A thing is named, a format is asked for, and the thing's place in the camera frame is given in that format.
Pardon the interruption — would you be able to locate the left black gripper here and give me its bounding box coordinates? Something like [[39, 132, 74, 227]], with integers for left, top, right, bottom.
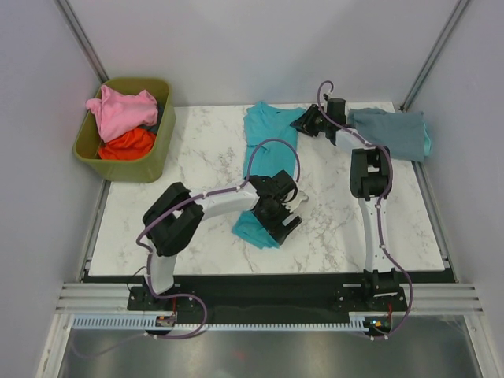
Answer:
[[252, 198, 301, 246]]

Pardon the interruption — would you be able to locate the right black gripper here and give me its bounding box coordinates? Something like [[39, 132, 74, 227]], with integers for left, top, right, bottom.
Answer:
[[290, 106, 329, 139]]

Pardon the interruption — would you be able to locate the turquoise t shirt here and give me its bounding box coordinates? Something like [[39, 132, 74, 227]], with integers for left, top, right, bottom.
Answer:
[[232, 102, 306, 249]]

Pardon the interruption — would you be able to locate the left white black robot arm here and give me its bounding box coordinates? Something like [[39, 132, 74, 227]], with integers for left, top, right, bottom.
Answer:
[[136, 170, 309, 309]]

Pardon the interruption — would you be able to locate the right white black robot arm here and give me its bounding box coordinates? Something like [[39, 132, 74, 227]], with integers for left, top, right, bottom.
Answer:
[[291, 98, 408, 311]]

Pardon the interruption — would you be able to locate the folded grey t shirt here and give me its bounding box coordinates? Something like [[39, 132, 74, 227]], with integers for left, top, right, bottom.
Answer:
[[347, 108, 425, 162]]

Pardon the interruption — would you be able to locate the folded light teal t shirt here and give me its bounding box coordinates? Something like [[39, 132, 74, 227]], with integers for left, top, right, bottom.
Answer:
[[423, 121, 432, 158]]

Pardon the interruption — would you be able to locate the dark teal t shirt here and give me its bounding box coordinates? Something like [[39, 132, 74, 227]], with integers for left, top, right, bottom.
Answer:
[[143, 104, 166, 137]]

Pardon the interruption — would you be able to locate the orange t shirt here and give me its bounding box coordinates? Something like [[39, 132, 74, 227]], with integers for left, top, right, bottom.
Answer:
[[98, 128, 156, 161]]

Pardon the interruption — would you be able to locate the olive green plastic basket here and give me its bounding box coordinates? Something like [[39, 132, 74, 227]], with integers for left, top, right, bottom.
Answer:
[[73, 77, 176, 183]]

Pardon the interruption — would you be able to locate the pink t shirt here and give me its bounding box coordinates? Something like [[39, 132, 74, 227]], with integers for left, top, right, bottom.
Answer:
[[85, 85, 158, 143]]

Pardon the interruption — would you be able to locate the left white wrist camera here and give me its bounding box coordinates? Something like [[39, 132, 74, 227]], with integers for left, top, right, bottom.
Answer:
[[284, 190, 309, 212]]

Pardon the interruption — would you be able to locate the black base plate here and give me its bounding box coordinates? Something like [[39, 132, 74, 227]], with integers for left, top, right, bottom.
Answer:
[[83, 269, 455, 324]]

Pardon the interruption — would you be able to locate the white slotted cable duct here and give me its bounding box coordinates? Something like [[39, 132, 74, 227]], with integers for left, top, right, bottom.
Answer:
[[72, 314, 376, 332]]

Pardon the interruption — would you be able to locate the right grey frame post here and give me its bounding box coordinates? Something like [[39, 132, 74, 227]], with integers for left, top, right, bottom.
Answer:
[[398, 0, 473, 113]]

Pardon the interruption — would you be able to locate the grey metal frame post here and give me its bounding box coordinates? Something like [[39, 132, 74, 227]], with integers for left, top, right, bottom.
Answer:
[[54, 0, 109, 83]]

